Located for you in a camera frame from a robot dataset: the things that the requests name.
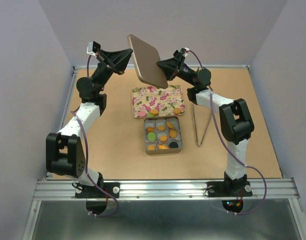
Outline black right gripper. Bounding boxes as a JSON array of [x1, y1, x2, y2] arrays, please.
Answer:
[[152, 52, 196, 87]]

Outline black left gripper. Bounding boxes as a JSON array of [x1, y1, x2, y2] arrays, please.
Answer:
[[92, 48, 134, 95]]

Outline square metal tin lid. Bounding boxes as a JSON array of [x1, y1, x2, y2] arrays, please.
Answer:
[[127, 34, 168, 89]]

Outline plain round orange cookie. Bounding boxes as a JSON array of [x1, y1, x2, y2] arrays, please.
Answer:
[[166, 121, 174, 129]]

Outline small ridged orange cookie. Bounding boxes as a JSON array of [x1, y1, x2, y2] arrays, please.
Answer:
[[146, 126, 154, 133]]

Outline orange flower cookie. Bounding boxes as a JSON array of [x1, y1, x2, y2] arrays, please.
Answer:
[[169, 129, 178, 139]]

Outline green sandwich cookie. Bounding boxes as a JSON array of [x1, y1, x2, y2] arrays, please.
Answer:
[[147, 132, 156, 142]]

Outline black sandwich cookie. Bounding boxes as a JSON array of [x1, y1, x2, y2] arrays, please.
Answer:
[[169, 141, 179, 149]]

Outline fish shaped orange cookie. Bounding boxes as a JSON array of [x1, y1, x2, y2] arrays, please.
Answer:
[[157, 144, 169, 150]]

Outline metal tongs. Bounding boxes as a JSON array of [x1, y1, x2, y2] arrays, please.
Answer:
[[192, 105, 212, 148]]

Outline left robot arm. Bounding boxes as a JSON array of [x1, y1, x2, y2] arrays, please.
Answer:
[[46, 47, 133, 197]]

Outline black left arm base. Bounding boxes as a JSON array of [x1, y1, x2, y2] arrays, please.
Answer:
[[74, 181, 120, 200]]

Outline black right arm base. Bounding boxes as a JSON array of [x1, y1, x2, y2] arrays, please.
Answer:
[[206, 181, 253, 198]]

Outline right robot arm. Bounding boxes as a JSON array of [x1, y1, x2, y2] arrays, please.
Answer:
[[157, 48, 255, 195]]

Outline floral serving tray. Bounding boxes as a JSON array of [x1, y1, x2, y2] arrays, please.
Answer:
[[132, 84, 185, 119]]

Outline dotted biscuit on green cookie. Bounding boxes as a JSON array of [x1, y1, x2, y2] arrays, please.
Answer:
[[146, 109, 159, 118]]

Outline pink round cookie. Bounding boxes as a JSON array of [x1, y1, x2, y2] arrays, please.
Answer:
[[138, 111, 146, 118]]

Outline square metal tin box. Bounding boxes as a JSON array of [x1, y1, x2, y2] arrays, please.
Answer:
[[143, 116, 183, 155]]

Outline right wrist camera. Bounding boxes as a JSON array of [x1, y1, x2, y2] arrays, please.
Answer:
[[173, 47, 190, 58]]

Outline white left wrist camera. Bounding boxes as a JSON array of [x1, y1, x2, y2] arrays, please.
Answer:
[[86, 41, 101, 57]]

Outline aluminium front rail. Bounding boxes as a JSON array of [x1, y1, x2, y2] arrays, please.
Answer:
[[33, 178, 300, 202]]

